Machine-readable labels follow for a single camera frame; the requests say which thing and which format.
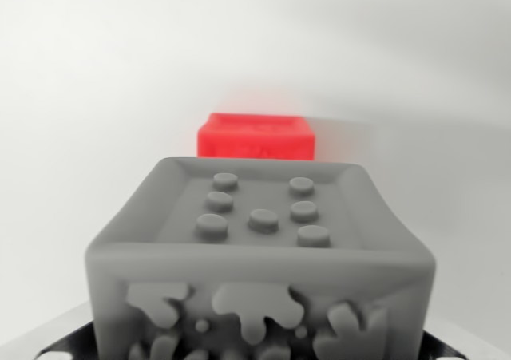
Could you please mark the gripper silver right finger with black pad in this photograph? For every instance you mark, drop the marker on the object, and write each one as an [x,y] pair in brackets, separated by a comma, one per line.
[439,346]

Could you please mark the grey embossed cube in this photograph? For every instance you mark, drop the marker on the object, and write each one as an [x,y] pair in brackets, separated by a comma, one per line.
[259,256]

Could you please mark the red embossed cube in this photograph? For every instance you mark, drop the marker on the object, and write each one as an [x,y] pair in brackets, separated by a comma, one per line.
[255,140]

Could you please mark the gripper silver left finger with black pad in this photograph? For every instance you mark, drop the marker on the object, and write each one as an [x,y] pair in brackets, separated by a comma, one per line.
[68,340]

